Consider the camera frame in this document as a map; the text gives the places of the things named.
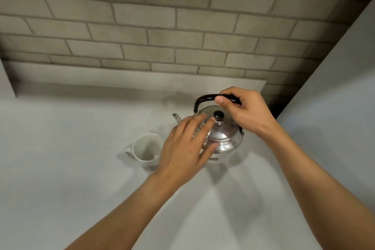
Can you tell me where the person's right hand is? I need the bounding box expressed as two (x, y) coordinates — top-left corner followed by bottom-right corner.
(214, 86), (283, 142)

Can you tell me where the person's left hand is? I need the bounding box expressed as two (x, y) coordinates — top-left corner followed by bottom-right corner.
(155, 113), (220, 190)

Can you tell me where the steel kettle with black handle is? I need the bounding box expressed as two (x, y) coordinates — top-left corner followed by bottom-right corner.
(172, 94), (245, 164)

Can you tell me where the person's right forearm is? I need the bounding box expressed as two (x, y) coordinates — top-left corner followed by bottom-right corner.
(255, 121), (375, 250)

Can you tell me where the person's left forearm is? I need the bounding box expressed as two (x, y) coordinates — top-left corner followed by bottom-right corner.
(65, 169), (189, 250)

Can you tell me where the steel kettle lid black knob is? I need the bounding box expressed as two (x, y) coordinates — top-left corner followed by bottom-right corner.
(193, 105), (241, 142)

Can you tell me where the white ceramic cup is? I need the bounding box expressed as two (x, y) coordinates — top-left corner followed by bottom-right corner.
(125, 133), (164, 172)

